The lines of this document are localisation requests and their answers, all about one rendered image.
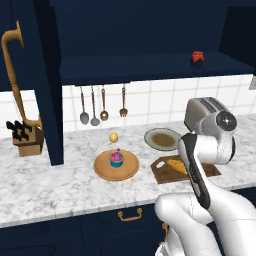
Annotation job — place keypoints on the grey hanging spoon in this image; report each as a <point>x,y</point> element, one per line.
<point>84,118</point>

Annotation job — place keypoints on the silver toaster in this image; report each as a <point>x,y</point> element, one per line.
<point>200,110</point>

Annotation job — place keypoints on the grey range hood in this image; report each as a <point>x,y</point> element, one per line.
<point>253,82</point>

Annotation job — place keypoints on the dark blue open cabinet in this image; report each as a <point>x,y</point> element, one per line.
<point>133,70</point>

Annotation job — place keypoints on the brown hanging wooden spoon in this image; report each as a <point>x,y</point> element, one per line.
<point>104,115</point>

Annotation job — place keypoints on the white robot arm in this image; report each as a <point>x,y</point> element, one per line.
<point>216,213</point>

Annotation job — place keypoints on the blue and pink cupcake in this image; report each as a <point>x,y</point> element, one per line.
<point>116,160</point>

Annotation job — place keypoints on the yellow lemon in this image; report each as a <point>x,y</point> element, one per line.
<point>113,137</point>

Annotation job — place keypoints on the dark blue wall cabinet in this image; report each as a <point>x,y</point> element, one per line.
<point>20,53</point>

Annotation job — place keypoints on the round wooden plate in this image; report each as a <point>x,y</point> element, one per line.
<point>128,168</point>

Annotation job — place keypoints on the dark blue open cabinet door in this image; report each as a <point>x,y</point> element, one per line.
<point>50,100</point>

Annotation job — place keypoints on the brown hanging fork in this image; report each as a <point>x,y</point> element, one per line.
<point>123,112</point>

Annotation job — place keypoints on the golden croissant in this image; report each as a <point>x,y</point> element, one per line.
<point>176,165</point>

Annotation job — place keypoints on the grey rimmed plate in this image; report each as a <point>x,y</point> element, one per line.
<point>162,140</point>

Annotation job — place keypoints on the brown wooden cutting board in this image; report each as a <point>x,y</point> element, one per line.
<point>165,176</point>

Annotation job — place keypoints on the wooden knife block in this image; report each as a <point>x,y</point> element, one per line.
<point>29,143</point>

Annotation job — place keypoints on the dark blue drawer front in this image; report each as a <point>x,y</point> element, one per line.
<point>110,236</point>

